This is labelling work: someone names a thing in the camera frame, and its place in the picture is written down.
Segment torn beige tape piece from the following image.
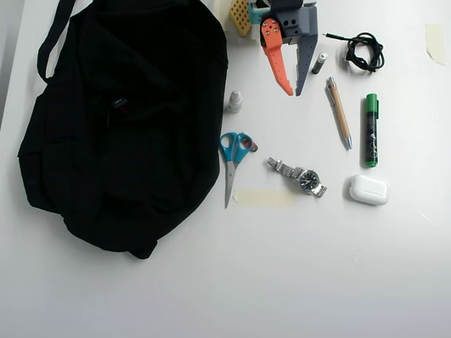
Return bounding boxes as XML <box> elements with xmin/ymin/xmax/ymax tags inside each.
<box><xmin>424</xmin><ymin>23</ymin><xmax>447</xmax><ymax>66</ymax></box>

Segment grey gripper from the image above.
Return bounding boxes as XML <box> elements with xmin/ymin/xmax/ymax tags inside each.
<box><xmin>259</xmin><ymin>6</ymin><xmax>318</xmax><ymax>97</ymax></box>

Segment white earbuds case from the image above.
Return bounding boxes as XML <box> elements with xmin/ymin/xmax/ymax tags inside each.
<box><xmin>348</xmin><ymin>173</ymin><xmax>390</xmax><ymax>206</ymax></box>

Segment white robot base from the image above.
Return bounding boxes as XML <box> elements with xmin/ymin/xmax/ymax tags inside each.
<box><xmin>242</xmin><ymin>20</ymin><xmax>266</xmax><ymax>47</ymax></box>

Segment yellow perforated block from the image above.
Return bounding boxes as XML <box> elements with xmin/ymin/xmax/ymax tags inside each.
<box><xmin>228</xmin><ymin>0</ymin><xmax>253</xmax><ymax>38</ymax></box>

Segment coiled black cable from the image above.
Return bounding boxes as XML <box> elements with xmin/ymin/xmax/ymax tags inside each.
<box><xmin>323</xmin><ymin>31</ymin><xmax>385</xmax><ymax>74</ymax></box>

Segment black fabric bag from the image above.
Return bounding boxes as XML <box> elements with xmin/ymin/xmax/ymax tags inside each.
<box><xmin>16</xmin><ymin>0</ymin><xmax>230</xmax><ymax>261</ymax></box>

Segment black AA battery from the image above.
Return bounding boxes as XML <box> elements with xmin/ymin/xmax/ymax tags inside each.
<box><xmin>311</xmin><ymin>52</ymin><xmax>328</xmax><ymax>75</ymax></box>

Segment silver wrist watch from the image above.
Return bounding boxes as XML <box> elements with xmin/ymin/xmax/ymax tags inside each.
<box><xmin>266</xmin><ymin>156</ymin><xmax>328</xmax><ymax>199</ymax></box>

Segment wooden ballpoint pen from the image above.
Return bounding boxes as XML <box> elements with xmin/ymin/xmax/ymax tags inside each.
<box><xmin>326</xmin><ymin>75</ymin><xmax>353</xmax><ymax>151</ymax></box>

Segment blue handled scissors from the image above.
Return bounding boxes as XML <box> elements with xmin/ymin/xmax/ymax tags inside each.
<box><xmin>218</xmin><ymin>132</ymin><xmax>253</xmax><ymax>209</ymax></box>

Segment long beige tape strip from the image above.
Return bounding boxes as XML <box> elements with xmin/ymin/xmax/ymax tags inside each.
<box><xmin>234</xmin><ymin>188</ymin><xmax>297</xmax><ymax>209</ymax></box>

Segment green marker pen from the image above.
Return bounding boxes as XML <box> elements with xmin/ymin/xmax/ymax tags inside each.
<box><xmin>359</xmin><ymin>93</ymin><xmax>381</xmax><ymax>169</ymax></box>

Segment white dropper bottle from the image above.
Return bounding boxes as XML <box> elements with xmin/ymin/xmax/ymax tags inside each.
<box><xmin>228</xmin><ymin>90</ymin><xmax>243</xmax><ymax>114</ymax></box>

